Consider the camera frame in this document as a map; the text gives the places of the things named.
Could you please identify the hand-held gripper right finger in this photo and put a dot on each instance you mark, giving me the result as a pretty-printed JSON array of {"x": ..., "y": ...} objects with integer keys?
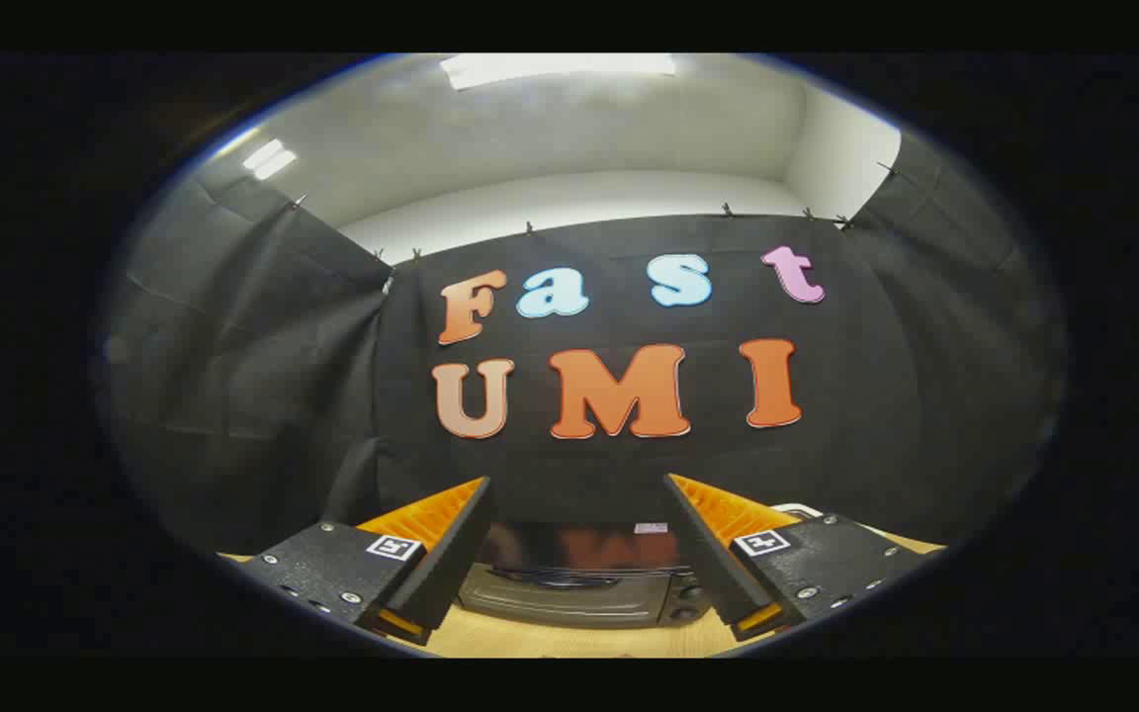
[{"x": 703, "y": 549}]

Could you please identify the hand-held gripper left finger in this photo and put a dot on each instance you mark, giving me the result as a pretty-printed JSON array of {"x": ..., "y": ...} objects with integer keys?
[{"x": 451, "y": 554}]

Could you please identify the black toaster oven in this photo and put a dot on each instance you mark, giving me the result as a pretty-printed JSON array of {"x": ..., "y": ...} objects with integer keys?
[{"x": 579, "y": 583}]

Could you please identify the small ceiling light panel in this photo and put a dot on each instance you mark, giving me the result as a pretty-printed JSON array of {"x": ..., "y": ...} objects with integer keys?
[{"x": 269, "y": 159}]

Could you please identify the long ceiling light panel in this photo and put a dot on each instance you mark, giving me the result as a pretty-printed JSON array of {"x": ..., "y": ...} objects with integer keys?
[{"x": 555, "y": 67}]

